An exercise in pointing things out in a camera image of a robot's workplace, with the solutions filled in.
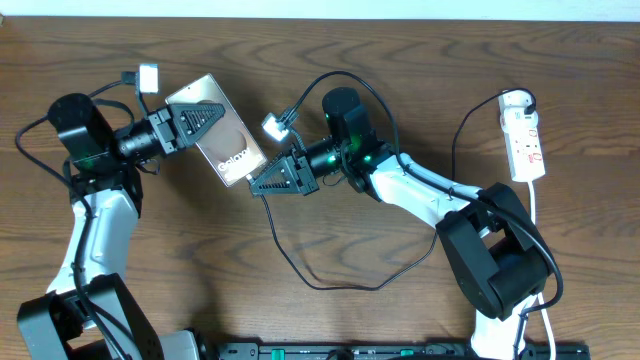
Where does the black USB charging cable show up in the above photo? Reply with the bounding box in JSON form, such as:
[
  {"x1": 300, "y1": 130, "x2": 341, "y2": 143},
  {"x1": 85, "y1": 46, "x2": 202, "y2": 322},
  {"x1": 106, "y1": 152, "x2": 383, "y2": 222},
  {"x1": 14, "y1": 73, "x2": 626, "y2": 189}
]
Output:
[{"x1": 245, "y1": 88, "x2": 538, "y2": 292}]

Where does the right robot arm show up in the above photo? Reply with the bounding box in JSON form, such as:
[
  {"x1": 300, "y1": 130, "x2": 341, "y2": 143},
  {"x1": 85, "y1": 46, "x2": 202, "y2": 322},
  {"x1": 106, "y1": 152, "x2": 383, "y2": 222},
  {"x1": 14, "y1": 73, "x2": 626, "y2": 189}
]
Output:
[{"x1": 250, "y1": 87, "x2": 560, "y2": 359}]

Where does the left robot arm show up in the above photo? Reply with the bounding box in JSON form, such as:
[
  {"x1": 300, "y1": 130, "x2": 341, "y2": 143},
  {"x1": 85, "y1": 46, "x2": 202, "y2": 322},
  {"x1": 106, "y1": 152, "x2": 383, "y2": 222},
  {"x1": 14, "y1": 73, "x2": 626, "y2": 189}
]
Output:
[{"x1": 17, "y1": 93, "x2": 226, "y2": 359}]

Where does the white power strip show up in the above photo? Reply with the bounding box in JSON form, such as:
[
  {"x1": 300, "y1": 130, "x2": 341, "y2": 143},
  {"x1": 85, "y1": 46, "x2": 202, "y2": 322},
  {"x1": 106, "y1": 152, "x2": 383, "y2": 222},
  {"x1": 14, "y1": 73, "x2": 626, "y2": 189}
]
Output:
[{"x1": 498, "y1": 90, "x2": 546, "y2": 183}]

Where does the black right camera cable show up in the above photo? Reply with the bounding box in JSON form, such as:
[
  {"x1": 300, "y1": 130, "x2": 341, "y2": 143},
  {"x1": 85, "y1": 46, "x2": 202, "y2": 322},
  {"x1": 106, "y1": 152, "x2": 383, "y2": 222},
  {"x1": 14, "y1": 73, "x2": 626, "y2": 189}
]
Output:
[{"x1": 287, "y1": 70, "x2": 565, "y2": 351}]

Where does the black camera cable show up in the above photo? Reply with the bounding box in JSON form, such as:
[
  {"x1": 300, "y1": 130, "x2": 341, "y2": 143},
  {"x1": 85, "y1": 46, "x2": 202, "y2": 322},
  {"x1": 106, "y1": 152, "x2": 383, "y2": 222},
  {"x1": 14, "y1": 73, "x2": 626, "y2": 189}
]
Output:
[
  {"x1": 287, "y1": 70, "x2": 565, "y2": 351},
  {"x1": 13, "y1": 71, "x2": 132, "y2": 360}
]

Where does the black left camera cable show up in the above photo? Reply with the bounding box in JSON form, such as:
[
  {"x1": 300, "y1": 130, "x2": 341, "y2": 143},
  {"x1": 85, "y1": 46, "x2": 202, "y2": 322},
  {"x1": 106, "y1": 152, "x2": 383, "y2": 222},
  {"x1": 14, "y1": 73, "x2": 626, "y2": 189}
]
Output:
[{"x1": 13, "y1": 71, "x2": 132, "y2": 360}]

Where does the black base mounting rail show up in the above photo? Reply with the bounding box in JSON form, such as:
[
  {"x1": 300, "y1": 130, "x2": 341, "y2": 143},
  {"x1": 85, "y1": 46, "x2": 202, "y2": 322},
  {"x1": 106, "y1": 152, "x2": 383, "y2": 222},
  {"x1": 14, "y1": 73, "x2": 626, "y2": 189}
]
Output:
[{"x1": 214, "y1": 341, "x2": 591, "y2": 360}]

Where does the white power strip cord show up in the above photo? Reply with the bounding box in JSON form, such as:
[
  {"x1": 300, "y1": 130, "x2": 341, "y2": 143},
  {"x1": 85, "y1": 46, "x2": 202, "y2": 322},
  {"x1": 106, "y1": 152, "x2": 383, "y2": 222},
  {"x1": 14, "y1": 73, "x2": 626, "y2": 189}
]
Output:
[{"x1": 526, "y1": 180, "x2": 558, "y2": 360}]

